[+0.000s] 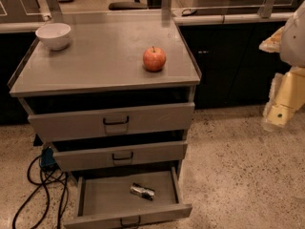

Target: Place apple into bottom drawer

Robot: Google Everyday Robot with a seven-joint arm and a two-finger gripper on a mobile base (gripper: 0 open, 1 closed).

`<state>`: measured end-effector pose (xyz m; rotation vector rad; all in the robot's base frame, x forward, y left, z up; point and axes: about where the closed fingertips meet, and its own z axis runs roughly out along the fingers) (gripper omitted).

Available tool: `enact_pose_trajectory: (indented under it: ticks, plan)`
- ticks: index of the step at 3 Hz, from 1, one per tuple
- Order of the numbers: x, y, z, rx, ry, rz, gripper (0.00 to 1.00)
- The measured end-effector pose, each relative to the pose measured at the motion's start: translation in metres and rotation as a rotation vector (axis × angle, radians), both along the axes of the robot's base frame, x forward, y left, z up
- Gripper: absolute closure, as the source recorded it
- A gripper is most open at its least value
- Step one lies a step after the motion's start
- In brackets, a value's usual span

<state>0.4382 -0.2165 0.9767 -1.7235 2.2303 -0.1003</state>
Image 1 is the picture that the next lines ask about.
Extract grey top drawer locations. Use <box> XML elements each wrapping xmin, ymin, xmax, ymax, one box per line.
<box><xmin>29</xmin><ymin>102</ymin><xmax>194</xmax><ymax>142</ymax></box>

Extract grey middle drawer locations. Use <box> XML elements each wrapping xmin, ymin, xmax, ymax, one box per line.
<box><xmin>53</xmin><ymin>141</ymin><xmax>188</xmax><ymax>172</ymax></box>

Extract black cable on counter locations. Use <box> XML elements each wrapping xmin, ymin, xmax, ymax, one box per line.
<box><xmin>181</xmin><ymin>8</ymin><xmax>198</xmax><ymax>17</ymax></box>

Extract grey drawer cabinet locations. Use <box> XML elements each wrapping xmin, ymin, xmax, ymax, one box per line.
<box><xmin>7</xmin><ymin>10</ymin><xmax>202</xmax><ymax>178</ymax></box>

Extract grey bottom drawer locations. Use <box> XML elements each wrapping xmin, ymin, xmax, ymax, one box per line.
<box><xmin>64</xmin><ymin>164</ymin><xmax>192</xmax><ymax>229</ymax></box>

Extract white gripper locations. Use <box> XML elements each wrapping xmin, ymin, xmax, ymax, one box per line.
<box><xmin>259</xmin><ymin>3</ymin><xmax>305</xmax><ymax>132</ymax></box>

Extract grey drawer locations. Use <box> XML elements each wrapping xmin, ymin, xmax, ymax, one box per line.
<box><xmin>29</xmin><ymin>102</ymin><xmax>194</xmax><ymax>142</ymax></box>
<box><xmin>53</xmin><ymin>141</ymin><xmax>188</xmax><ymax>172</ymax></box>
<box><xmin>64</xmin><ymin>164</ymin><xmax>192</xmax><ymax>229</ymax></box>

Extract crumpled silver foil packet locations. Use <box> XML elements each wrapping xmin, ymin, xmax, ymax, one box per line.
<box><xmin>130</xmin><ymin>183</ymin><xmax>155</xmax><ymax>200</ymax></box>

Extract black floor cables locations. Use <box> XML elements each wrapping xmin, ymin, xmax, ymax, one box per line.
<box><xmin>11</xmin><ymin>155</ymin><xmax>71</xmax><ymax>229</ymax></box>

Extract blue power box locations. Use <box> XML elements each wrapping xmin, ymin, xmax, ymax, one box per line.
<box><xmin>39</xmin><ymin>148</ymin><xmax>57</xmax><ymax>171</ymax></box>

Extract white ceramic bowl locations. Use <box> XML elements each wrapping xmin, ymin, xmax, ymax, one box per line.
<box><xmin>35</xmin><ymin>23</ymin><xmax>71</xmax><ymax>51</ymax></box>

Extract red apple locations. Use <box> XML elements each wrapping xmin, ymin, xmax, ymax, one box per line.
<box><xmin>143</xmin><ymin>46</ymin><xmax>166</xmax><ymax>72</ymax></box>

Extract dark counter cabinet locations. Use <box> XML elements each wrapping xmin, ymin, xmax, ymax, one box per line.
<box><xmin>180</xmin><ymin>22</ymin><xmax>290</xmax><ymax>109</ymax></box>

